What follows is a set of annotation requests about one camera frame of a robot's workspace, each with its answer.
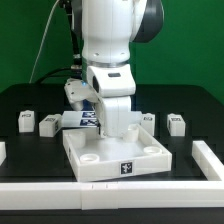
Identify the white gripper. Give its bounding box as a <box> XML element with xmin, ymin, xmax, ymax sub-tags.
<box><xmin>87</xmin><ymin>64</ymin><xmax>136</xmax><ymax>137</ymax></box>

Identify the white square tabletop tray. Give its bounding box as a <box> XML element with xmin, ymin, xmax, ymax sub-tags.
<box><xmin>63</xmin><ymin>124</ymin><xmax>172</xmax><ymax>182</ymax></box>

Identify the white marker tag plate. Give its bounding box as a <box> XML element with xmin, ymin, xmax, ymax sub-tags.
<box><xmin>60</xmin><ymin>110</ymin><xmax>143</xmax><ymax>128</ymax></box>

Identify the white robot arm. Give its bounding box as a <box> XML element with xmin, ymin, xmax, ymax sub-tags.
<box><xmin>71</xmin><ymin>0</ymin><xmax>164</xmax><ymax>137</ymax></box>

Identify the white cable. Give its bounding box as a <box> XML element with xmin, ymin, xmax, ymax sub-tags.
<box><xmin>29</xmin><ymin>0</ymin><xmax>63</xmax><ymax>84</ymax></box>

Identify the white U-shaped fence wall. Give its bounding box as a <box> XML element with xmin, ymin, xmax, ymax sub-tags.
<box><xmin>0</xmin><ymin>141</ymin><xmax>224</xmax><ymax>210</ymax></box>

